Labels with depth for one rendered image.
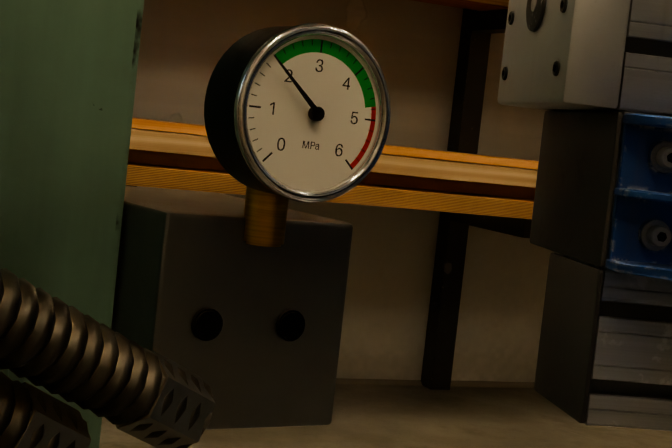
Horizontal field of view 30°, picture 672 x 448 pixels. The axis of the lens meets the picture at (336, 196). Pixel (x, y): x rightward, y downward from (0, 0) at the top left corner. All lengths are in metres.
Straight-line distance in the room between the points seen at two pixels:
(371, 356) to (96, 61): 2.89
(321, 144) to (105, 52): 0.09
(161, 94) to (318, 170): 2.62
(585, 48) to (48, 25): 0.35
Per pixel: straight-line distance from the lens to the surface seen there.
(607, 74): 0.72
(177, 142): 2.56
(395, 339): 3.35
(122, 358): 0.37
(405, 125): 3.29
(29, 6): 0.46
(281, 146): 0.43
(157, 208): 0.46
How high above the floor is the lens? 0.66
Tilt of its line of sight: 3 degrees down
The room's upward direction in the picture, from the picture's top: 6 degrees clockwise
